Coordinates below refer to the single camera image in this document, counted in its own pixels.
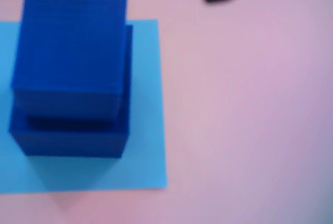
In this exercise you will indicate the medium blue cube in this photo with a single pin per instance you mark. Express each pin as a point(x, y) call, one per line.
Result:
point(70, 47)

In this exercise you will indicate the blue paper square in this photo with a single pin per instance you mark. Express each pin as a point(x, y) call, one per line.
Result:
point(148, 104)

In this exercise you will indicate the large blue cube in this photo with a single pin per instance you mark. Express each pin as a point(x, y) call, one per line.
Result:
point(72, 143)

